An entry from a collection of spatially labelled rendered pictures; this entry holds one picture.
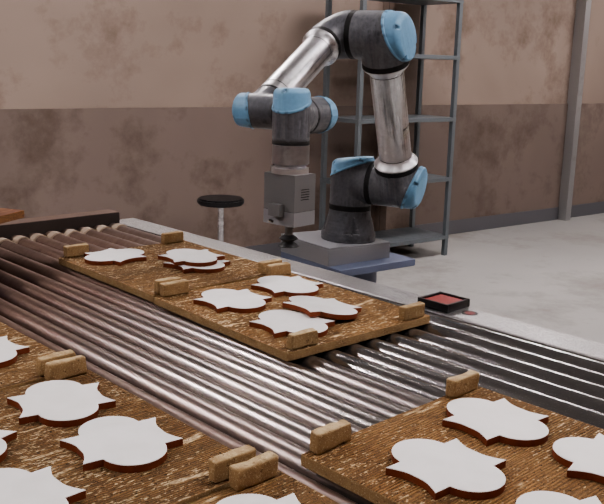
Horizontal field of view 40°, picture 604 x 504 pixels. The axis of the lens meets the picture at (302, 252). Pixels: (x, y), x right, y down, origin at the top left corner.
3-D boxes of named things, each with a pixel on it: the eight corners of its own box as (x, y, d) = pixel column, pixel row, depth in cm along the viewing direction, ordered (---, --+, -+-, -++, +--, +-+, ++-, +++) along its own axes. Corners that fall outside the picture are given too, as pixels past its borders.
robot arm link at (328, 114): (295, 93, 181) (270, 94, 172) (342, 96, 177) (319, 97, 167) (293, 130, 183) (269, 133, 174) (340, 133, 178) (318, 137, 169)
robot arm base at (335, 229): (344, 231, 245) (346, 197, 243) (385, 239, 235) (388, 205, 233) (310, 237, 234) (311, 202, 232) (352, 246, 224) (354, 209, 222)
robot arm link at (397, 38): (381, 190, 236) (359, 1, 205) (432, 196, 230) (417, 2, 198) (366, 213, 228) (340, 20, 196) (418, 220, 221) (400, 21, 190)
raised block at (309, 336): (312, 341, 140) (313, 326, 140) (320, 344, 139) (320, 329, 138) (285, 348, 136) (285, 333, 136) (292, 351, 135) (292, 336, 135)
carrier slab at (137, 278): (183, 245, 218) (183, 239, 218) (286, 277, 189) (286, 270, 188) (58, 264, 195) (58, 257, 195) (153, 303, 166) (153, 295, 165)
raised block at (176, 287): (184, 291, 169) (184, 278, 168) (190, 293, 168) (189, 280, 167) (158, 296, 165) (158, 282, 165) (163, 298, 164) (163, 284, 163)
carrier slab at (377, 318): (289, 278, 187) (289, 272, 187) (430, 323, 157) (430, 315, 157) (153, 304, 165) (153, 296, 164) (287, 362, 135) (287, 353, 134)
